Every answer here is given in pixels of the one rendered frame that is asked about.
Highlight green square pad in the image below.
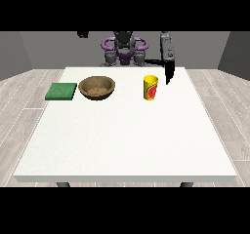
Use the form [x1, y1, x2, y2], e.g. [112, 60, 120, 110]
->
[44, 82, 78, 101]

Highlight yellow cup with melon print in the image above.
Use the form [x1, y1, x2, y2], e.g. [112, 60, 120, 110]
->
[143, 74, 159, 101]

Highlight grey robot trunk purple rings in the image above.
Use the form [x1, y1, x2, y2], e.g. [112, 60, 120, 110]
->
[100, 31, 150, 67]

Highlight brown wooden bowl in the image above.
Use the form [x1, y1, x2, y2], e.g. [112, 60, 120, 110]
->
[78, 75, 116, 101]

